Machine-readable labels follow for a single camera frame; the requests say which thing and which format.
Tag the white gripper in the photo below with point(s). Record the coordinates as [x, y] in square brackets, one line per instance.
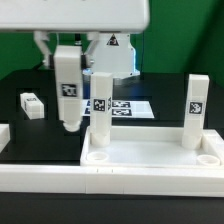
[93, 16]

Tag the white desk tabletop tray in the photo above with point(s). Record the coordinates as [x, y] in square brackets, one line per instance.
[146, 147]

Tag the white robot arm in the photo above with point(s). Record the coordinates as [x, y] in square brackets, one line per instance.
[113, 54]

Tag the white marker sheet with tags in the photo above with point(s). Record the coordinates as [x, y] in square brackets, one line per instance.
[120, 108]

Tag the white left fence block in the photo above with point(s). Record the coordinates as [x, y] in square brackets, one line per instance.
[4, 136]

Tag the white front fence bar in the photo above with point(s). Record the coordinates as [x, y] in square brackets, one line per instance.
[206, 182]

